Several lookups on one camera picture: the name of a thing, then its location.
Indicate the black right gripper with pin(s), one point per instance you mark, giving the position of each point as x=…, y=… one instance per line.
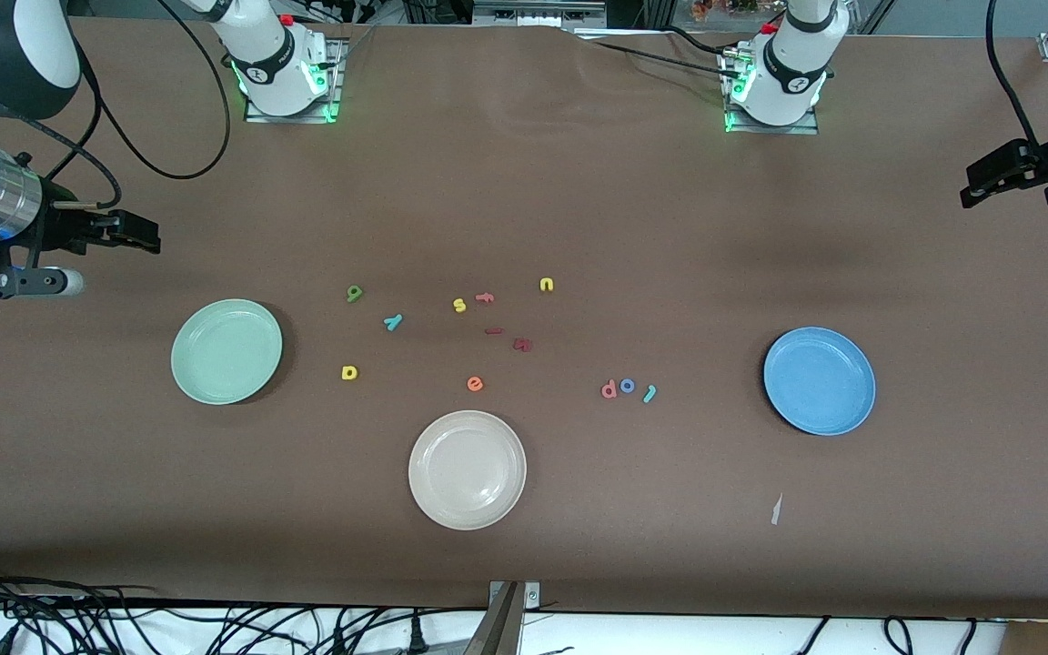
x=58, y=226

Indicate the green plate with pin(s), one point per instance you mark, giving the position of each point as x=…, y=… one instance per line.
x=226, y=352

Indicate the pink foam letter d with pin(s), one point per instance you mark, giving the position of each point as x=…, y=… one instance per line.
x=609, y=389

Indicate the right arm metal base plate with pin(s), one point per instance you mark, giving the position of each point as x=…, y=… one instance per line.
x=328, y=100

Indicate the brown table cover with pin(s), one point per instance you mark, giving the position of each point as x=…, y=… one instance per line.
x=579, y=182

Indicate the small grey paper scrap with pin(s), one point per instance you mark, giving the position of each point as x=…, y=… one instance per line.
x=776, y=509

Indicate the blue plate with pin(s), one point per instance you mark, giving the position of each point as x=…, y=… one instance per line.
x=820, y=381

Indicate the metal table bracket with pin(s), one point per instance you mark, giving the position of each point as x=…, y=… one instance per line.
x=501, y=619

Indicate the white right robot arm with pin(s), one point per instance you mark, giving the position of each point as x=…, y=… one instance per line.
x=274, y=68

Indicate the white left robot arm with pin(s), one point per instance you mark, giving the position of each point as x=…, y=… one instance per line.
x=788, y=73

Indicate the teal foam letter y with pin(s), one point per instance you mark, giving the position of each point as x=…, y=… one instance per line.
x=393, y=321

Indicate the beige plate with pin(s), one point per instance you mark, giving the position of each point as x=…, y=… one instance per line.
x=468, y=469

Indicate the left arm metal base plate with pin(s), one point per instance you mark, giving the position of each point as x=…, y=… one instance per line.
x=811, y=125

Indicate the grey metal box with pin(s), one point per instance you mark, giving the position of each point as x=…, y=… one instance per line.
x=538, y=11

